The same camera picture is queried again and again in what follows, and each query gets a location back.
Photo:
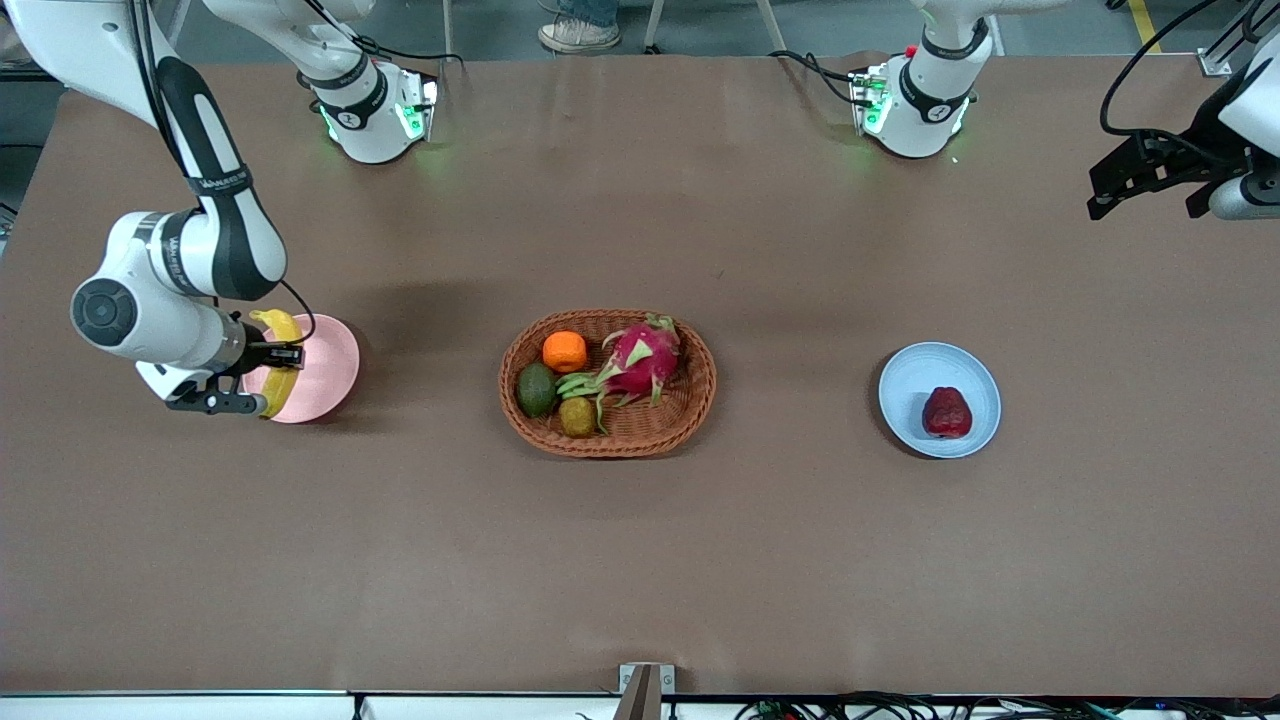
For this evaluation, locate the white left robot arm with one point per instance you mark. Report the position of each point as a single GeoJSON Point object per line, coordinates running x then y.
{"type": "Point", "coordinates": [925, 120]}

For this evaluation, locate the brown woven basket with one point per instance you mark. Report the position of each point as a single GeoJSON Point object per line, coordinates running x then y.
{"type": "Point", "coordinates": [690, 380]}

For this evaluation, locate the green bean pods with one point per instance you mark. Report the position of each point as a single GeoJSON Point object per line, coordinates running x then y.
{"type": "Point", "coordinates": [577, 384]}

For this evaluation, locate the brown table mat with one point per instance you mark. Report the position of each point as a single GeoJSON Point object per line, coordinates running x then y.
{"type": "Point", "coordinates": [640, 560]}

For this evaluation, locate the light blue plate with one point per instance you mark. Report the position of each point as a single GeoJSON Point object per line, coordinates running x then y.
{"type": "Point", "coordinates": [920, 375]}

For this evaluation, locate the pink dragon fruit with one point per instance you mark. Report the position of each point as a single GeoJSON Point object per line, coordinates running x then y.
{"type": "Point", "coordinates": [640, 355]}

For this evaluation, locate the white metal stand leg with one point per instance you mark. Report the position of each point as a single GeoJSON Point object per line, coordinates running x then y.
{"type": "Point", "coordinates": [770, 25]}
{"type": "Point", "coordinates": [655, 25]}

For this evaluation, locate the green avocado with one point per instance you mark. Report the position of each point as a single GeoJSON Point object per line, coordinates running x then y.
{"type": "Point", "coordinates": [536, 390]}

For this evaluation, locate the grey metal table bracket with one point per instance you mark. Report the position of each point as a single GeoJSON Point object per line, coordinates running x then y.
{"type": "Point", "coordinates": [645, 690]}

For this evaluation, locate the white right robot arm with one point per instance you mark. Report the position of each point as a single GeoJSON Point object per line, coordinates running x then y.
{"type": "Point", "coordinates": [225, 240]}

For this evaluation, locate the orange fruit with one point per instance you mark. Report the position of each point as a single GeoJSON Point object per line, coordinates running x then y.
{"type": "Point", "coordinates": [565, 352]}

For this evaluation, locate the pink plate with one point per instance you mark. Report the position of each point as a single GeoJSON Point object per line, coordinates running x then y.
{"type": "Point", "coordinates": [325, 370]}

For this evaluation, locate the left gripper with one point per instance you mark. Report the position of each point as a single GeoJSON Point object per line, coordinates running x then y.
{"type": "Point", "coordinates": [1196, 143]}

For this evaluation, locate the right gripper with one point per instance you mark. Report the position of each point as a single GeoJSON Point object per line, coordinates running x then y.
{"type": "Point", "coordinates": [256, 353]}

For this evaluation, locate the yellow banana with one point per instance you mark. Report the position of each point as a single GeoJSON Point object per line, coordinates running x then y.
{"type": "Point", "coordinates": [283, 328]}

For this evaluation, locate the dark red apple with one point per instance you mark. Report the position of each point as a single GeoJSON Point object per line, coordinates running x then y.
{"type": "Point", "coordinates": [947, 413]}

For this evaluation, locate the blue jeans leg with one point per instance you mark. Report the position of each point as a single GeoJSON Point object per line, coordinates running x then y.
{"type": "Point", "coordinates": [588, 10]}

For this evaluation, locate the beige sneaker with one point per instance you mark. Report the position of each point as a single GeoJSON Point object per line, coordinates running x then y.
{"type": "Point", "coordinates": [578, 36]}

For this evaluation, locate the brown kiwi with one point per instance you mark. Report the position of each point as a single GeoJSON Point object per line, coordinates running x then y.
{"type": "Point", "coordinates": [577, 417]}

